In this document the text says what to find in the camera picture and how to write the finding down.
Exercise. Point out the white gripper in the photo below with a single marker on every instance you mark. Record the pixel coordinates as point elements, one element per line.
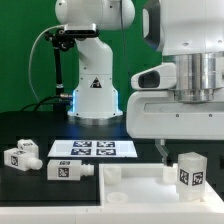
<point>155,115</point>

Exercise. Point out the white square tabletop part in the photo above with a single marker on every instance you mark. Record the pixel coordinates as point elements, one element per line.
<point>150,187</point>

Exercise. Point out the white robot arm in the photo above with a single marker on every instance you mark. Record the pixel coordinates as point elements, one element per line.
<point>182,98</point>

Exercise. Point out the white L-shaped fence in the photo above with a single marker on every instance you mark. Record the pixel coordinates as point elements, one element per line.
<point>102,215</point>

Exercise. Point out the white paper with tags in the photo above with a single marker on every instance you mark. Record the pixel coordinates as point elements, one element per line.
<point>92,148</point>

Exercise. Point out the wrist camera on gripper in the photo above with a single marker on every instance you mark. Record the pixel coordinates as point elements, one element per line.
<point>161,77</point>

